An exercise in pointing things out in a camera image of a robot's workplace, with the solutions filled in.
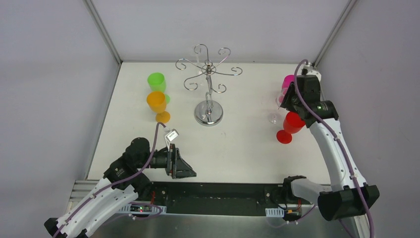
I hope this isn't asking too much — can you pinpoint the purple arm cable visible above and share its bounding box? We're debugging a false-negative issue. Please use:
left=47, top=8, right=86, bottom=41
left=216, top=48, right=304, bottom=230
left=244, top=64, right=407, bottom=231
left=293, top=59, right=375, bottom=238
left=51, top=122, right=166, bottom=238

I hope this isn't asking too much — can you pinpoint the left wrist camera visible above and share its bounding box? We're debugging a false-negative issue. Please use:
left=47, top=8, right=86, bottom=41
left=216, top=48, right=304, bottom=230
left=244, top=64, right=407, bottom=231
left=164, top=128, right=179, bottom=149

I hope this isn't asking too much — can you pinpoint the green plastic wine glass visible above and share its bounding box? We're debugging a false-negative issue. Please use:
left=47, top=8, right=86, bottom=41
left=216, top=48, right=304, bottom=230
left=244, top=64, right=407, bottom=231
left=147, top=72, right=170, bottom=104

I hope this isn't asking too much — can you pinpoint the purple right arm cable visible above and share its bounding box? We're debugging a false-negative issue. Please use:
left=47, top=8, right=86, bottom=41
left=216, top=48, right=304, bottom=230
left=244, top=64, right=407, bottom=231
left=293, top=59, right=375, bottom=238

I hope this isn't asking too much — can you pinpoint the clear wine glass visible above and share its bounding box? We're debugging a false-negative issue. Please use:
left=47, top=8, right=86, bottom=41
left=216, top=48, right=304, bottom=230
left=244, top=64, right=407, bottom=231
left=193, top=44, right=202, bottom=65
left=268, top=88, right=287, bottom=124

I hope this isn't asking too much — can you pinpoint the magenta plastic wine glass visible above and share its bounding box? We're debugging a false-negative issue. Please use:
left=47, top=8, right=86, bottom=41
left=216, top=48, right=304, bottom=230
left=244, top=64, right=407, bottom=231
left=278, top=75, right=294, bottom=103

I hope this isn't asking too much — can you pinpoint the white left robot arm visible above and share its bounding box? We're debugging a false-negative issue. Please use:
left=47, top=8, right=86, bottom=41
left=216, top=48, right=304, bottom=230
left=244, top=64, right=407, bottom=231
left=44, top=137, right=197, bottom=238

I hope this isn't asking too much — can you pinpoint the red plastic wine glass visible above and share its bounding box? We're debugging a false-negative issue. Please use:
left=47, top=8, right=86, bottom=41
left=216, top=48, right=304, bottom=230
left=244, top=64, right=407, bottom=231
left=276, top=112, right=306, bottom=144

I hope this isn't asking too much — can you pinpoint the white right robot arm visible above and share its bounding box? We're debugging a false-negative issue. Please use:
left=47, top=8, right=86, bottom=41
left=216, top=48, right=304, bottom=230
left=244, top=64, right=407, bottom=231
left=281, top=75, right=380, bottom=221

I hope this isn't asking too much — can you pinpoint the chrome wine glass rack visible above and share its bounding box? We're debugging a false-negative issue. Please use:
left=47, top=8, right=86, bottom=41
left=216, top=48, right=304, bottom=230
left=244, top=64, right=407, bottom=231
left=175, top=44, right=243, bottom=126

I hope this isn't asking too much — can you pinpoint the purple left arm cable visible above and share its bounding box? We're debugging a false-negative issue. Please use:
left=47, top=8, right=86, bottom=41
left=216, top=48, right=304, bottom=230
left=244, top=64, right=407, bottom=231
left=51, top=122, right=166, bottom=238

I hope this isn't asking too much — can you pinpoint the orange plastic wine glass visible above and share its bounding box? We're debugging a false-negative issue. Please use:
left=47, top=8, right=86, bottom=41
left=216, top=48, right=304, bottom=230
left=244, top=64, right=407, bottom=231
left=147, top=91, right=170, bottom=123

